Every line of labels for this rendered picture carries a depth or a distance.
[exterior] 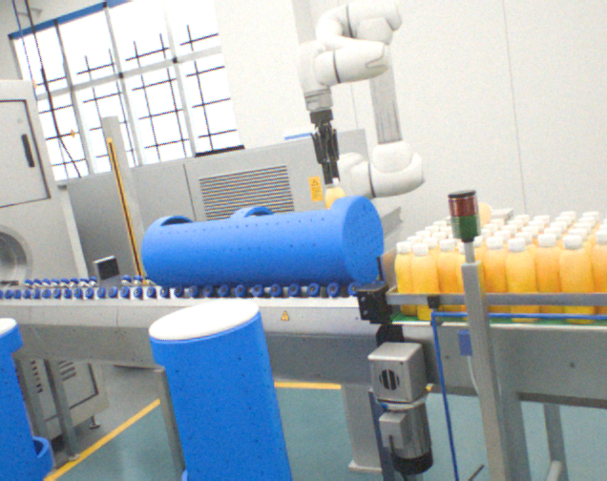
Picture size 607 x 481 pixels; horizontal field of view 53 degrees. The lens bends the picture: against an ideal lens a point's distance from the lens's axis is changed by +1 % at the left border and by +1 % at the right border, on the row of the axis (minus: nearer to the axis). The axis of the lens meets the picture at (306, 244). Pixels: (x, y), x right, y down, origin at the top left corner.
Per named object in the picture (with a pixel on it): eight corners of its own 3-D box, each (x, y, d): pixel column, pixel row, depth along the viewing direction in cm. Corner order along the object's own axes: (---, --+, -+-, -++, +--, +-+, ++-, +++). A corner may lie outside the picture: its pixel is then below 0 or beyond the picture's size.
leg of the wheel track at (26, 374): (52, 470, 313) (23, 354, 303) (59, 470, 310) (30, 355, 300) (42, 475, 309) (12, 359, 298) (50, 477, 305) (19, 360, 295)
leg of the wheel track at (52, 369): (75, 455, 325) (48, 344, 314) (83, 456, 322) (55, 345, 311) (67, 461, 320) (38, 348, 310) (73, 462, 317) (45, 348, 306)
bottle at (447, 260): (456, 319, 159) (447, 250, 156) (438, 314, 166) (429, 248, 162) (475, 311, 163) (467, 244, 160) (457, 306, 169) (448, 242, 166)
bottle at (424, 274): (419, 323, 161) (408, 255, 158) (415, 315, 168) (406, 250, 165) (445, 319, 161) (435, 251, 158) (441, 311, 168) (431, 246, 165)
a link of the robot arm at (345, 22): (311, 17, 227) (345, 9, 224) (316, 6, 242) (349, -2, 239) (319, 52, 234) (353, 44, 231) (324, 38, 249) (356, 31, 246)
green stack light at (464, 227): (457, 234, 137) (454, 213, 137) (486, 232, 134) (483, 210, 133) (448, 240, 132) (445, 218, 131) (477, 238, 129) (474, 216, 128)
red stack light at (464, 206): (454, 212, 137) (452, 195, 136) (483, 210, 133) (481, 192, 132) (445, 218, 131) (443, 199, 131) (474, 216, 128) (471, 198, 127)
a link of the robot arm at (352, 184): (335, 205, 260) (326, 156, 256) (377, 199, 255) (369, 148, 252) (328, 211, 244) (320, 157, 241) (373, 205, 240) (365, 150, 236)
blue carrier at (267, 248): (201, 274, 251) (183, 208, 245) (391, 267, 203) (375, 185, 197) (152, 300, 229) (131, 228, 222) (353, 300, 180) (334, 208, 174)
